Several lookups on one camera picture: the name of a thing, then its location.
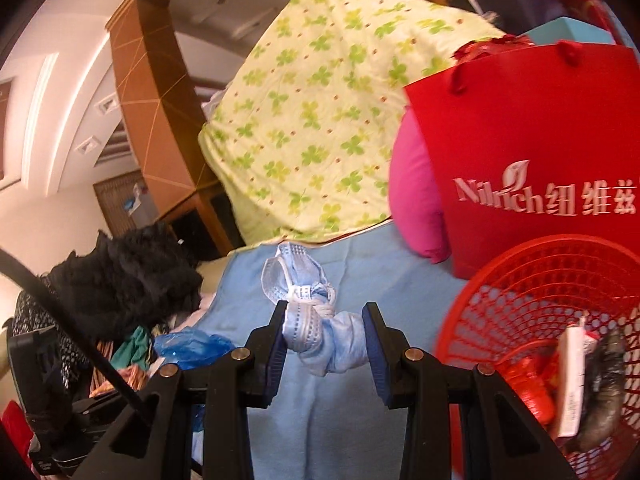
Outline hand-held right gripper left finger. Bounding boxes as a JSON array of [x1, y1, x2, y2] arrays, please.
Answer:
[[72, 300, 290, 480]]

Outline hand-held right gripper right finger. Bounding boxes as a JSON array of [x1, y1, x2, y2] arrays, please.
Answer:
[[361, 302, 576, 480]]

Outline blue plastic bag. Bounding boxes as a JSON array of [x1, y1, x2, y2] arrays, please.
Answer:
[[152, 329, 236, 372]]

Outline light blue face mask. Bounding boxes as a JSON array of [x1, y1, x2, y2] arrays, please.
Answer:
[[260, 242, 371, 377]]

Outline red plastic mesh basket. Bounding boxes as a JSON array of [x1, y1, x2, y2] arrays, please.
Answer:
[[433, 233, 640, 480]]

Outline red plastic bag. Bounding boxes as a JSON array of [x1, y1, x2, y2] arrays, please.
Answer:
[[502, 354, 559, 427]]

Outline white cardboard box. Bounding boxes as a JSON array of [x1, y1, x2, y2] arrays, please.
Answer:
[[552, 311, 599, 439]]

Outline black plastic bag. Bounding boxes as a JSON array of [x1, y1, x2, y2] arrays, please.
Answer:
[[567, 329, 627, 454]]

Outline red cloth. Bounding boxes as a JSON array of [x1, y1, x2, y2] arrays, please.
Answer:
[[0, 399, 32, 480]]

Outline striped cloth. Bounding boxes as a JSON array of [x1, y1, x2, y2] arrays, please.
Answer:
[[89, 340, 152, 397]]

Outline pile of dark clothes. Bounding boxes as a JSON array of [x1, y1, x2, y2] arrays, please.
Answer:
[[0, 246, 153, 423]]

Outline teal cloth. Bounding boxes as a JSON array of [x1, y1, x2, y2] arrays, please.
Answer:
[[109, 326, 154, 377]]

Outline black white-dotted cloth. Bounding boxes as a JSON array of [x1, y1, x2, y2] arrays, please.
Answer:
[[10, 279, 92, 397]]

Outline dark wooden cabinet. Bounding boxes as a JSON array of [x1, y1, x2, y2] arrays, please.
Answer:
[[159, 184, 247, 262]]

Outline pink pillow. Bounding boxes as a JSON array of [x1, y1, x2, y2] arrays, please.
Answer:
[[388, 109, 452, 265]]

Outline wooden lattice panel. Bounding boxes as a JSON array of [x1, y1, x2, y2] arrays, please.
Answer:
[[92, 169, 162, 237]]

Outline green clover print quilt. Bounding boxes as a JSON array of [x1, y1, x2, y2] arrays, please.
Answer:
[[197, 0, 509, 247]]

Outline red paper gift bag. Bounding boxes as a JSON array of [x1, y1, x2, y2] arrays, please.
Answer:
[[402, 39, 640, 281]]

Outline brown wooden cabinet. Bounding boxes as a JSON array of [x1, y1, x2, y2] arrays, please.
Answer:
[[104, 0, 227, 192]]

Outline teal box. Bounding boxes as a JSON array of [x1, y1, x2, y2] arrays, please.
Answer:
[[519, 15, 614, 47]]

